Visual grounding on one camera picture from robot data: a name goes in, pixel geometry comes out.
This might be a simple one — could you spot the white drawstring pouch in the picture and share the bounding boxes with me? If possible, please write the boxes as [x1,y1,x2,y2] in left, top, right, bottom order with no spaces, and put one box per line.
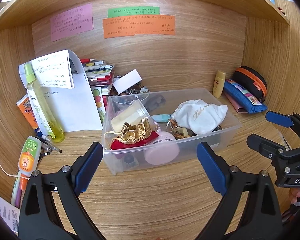
[171,99,228,135]

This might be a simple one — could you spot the pink round compact case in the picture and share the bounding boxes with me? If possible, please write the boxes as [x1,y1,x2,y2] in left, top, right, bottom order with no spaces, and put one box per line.
[144,131,180,165]

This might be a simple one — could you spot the red gold drawstring pouch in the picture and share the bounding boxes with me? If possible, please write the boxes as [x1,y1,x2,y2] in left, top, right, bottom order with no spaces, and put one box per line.
[104,118,159,150]

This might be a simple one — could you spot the clear jar beige contents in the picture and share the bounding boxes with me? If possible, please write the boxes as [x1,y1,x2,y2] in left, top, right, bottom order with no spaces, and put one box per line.
[110,99,154,132]

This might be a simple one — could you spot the person right hand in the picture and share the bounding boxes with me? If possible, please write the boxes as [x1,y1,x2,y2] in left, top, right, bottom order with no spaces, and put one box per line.
[289,188,300,204]

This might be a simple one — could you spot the pink notebook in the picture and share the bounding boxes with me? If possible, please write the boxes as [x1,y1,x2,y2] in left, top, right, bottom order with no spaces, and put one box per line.
[224,92,247,113]

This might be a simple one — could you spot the blue patchwork pouch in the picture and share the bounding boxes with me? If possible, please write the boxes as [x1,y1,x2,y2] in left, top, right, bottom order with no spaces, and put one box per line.
[223,79,267,114]

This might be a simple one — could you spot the black orange zipper case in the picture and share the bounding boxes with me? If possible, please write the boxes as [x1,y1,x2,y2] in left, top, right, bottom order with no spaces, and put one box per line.
[232,66,268,102]

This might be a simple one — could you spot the orange green glue bottle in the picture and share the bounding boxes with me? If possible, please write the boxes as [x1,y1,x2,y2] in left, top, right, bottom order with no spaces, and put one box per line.
[18,136,42,177]

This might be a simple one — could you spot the yellow cream tube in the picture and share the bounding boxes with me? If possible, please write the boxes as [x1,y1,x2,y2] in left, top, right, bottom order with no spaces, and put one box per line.
[212,70,226,98]

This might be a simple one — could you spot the yellow liquid spray bottle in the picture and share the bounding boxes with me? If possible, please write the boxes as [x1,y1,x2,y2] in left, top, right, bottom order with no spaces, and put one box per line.
[24,62,65,142]

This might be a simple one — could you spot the orange sunscreen tube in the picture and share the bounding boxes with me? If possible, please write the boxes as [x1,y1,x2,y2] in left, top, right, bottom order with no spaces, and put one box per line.
[16,95,42,137]

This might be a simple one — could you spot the clear plastic storage bin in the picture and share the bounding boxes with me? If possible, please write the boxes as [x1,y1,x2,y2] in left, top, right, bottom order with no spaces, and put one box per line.
[102,88,241,174]

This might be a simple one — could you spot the fruit sticker sheet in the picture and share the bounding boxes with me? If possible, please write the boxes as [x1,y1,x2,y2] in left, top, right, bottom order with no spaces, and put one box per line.
[91,87,106,124]

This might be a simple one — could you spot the white folded paper sheet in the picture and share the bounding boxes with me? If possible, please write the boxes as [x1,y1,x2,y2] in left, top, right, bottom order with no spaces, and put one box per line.
[30,49,103,132]

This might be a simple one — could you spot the glass bowl of trinkets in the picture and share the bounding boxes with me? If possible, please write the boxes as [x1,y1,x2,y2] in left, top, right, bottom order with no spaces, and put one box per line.
[111,87,149,109]

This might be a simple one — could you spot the white small cardboard box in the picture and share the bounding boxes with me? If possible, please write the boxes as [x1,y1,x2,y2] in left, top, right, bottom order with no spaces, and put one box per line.
[113,69,142,94]

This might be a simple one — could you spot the red white marker pen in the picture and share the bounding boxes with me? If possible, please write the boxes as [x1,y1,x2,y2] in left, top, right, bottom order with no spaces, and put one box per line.
[80,59,96,64]

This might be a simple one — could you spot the orange paper note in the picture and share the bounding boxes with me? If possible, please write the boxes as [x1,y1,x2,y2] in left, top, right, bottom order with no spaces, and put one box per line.
[103,15,175,38]

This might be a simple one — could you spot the green paper note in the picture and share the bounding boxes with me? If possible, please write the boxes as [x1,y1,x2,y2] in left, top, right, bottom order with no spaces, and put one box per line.
[108,6,160,18]

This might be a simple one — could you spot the pink paper note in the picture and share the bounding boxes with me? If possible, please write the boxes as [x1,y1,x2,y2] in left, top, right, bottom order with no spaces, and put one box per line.
[50,3,94,42]

